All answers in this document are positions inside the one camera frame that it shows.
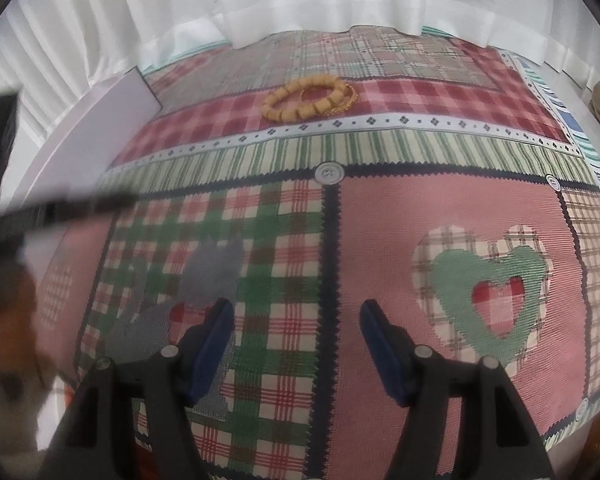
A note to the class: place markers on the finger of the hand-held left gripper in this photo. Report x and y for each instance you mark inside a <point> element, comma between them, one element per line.
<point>80,210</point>

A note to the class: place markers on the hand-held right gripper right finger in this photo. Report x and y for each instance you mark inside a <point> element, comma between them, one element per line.
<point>380,345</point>

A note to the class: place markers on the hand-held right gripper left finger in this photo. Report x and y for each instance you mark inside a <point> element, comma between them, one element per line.
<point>212,340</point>

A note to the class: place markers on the white box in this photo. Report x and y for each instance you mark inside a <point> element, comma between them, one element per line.
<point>95,135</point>

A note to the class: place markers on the gold bangle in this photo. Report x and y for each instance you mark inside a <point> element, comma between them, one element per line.
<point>350,100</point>

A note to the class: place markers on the person's left hand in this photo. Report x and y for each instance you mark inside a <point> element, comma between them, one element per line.
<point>10,330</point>

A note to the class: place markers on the printed patchwork blanket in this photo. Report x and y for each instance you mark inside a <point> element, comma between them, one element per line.
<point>430,200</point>

